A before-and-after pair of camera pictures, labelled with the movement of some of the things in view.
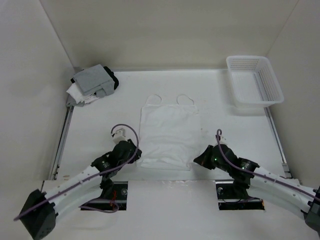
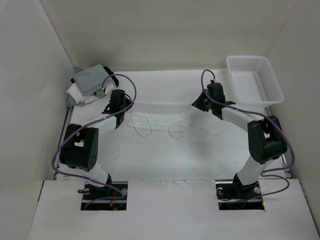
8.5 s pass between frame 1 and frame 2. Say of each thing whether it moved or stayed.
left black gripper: moved
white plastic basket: stayed
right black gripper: moved
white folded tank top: stayed
